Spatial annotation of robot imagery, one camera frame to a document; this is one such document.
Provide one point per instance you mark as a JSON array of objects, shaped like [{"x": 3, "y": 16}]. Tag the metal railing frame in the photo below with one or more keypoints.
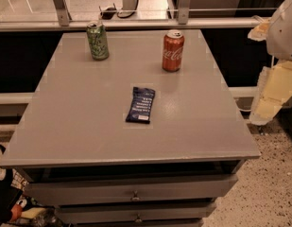
[{"x": 75, "y": 15}]

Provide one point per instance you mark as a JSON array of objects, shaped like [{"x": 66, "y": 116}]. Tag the grey drawer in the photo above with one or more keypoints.
[
  {"x": 135, "y": 190},
  {"x": 136, "y": 212}
]

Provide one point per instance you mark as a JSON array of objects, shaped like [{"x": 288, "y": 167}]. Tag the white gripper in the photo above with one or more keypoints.
[{"x": 283, "y": 32}]

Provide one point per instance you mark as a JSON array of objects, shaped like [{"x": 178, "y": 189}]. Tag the red coke can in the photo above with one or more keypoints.
[{"x": 173, "y": 43}]

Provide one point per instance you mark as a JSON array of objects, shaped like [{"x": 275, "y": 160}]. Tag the green soda can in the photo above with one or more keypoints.
[{"x": 97, "y": 39}]

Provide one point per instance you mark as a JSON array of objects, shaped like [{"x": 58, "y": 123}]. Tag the top grey drawer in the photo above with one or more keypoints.
[{"x": 135, "y": 190}]

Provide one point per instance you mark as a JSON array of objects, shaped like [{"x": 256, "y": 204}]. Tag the grey drawer cabinet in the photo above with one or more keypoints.
[{"x": 123, "y": 143}]

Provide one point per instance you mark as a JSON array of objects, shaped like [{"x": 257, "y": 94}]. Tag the penguin plush toy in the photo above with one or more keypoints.
[{"x": 11, "y": 207}]

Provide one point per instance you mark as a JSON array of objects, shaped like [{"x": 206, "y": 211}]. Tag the black object behind railing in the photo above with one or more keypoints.
[{"x": 108, "y": 13}]

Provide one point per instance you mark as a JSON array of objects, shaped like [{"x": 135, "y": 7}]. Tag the blue snack bar packet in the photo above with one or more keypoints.
[{"x": 141, "y": 104}]

